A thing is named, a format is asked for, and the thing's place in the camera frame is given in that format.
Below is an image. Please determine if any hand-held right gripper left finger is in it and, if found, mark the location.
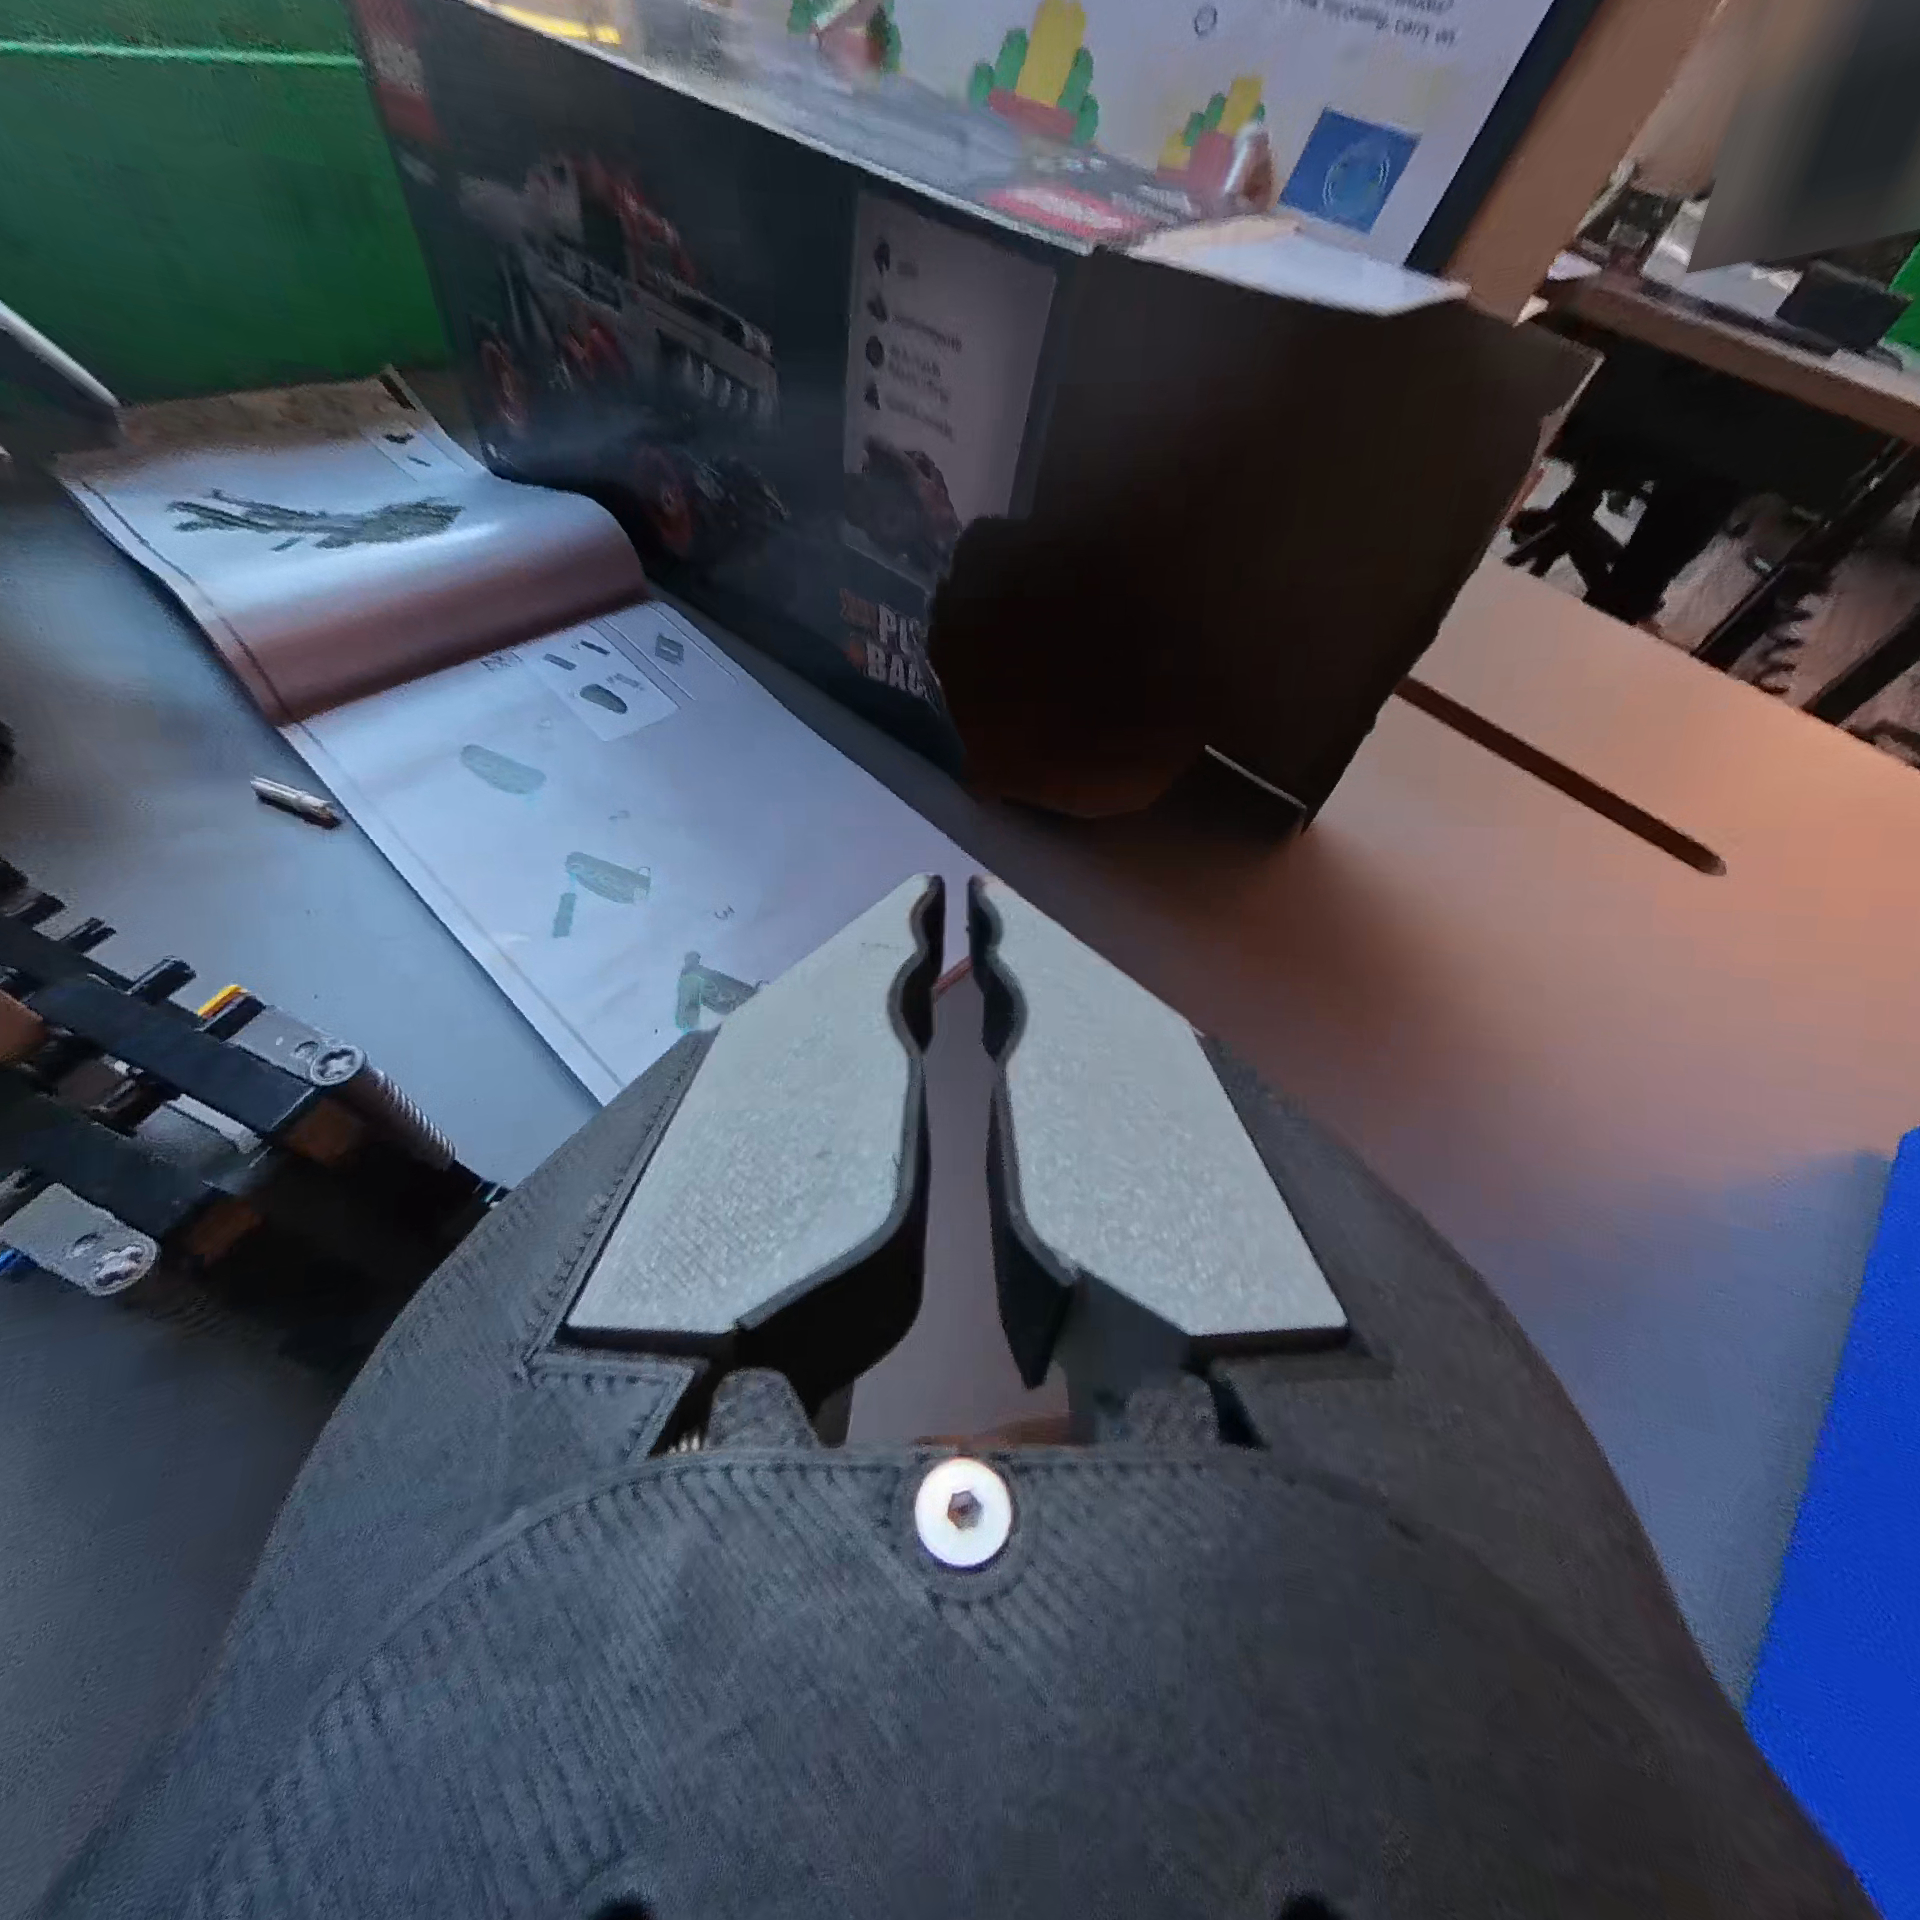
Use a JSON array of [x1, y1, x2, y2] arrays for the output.
[[567, 874, 949, 1428]]

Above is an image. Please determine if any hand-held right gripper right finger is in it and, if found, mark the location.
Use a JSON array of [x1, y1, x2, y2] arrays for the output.
[[966, 876, 1352, 1421]]

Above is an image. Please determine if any black lego set box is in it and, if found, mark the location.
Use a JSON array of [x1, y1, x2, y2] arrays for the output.
[[353, 0, 1597, 830]]

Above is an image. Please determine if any open instruction booklet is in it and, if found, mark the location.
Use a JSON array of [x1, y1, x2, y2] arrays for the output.
[[52, 373, 962, 1108]]

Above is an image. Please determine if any black mechanical assembly with screws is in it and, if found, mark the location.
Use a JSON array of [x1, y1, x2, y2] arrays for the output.
[[0, 852, 509, 1304]]

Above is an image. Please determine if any blue flat object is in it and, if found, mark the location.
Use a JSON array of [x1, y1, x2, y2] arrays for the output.
[[1745, 1125, 1920, 1920]]

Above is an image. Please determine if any background wooden desk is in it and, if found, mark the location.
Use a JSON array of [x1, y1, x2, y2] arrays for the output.
[[1536, 246, 1920, 731]]

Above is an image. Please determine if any brown cardboard stand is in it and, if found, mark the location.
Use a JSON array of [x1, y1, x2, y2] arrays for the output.
[[1441, 0, 1730, 328]]

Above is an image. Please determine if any printed task instruction sheet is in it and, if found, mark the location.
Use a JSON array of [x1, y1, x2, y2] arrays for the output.
[[780, 0, 1566, 277]]

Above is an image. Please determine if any black desktop device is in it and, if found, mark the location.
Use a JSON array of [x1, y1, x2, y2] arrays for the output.
[[1775, 259, 1910, 358]]

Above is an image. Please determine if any large green storage bin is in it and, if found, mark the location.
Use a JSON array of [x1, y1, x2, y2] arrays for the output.
[[0, 0, 456, 410]]

